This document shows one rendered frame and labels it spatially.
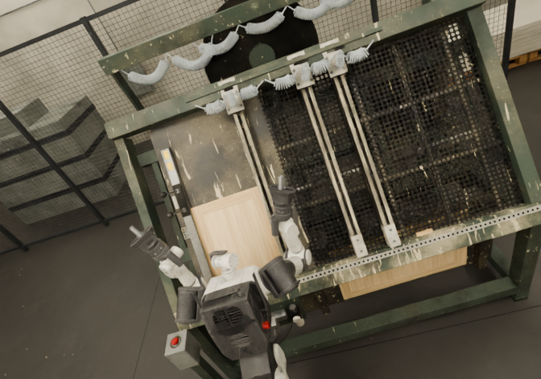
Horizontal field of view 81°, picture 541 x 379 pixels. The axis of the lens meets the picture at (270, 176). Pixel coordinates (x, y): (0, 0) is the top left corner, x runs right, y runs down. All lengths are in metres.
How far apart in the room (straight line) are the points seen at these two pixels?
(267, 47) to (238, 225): 1.18
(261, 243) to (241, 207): 0.25
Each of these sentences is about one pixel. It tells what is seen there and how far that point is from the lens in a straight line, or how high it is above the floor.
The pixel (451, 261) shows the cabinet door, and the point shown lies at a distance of 2.63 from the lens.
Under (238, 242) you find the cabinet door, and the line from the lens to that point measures 1.95.
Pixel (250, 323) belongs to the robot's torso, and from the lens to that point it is 1.38.
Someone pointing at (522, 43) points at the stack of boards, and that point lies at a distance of 5.79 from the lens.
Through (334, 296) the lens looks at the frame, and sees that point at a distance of 2.55.
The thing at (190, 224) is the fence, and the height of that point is 1.29.
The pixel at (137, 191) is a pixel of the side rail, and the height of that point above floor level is 1.54.
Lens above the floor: 2.44
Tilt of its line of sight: 34 degrees down
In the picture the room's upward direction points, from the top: 22 degrees counter-clockwise
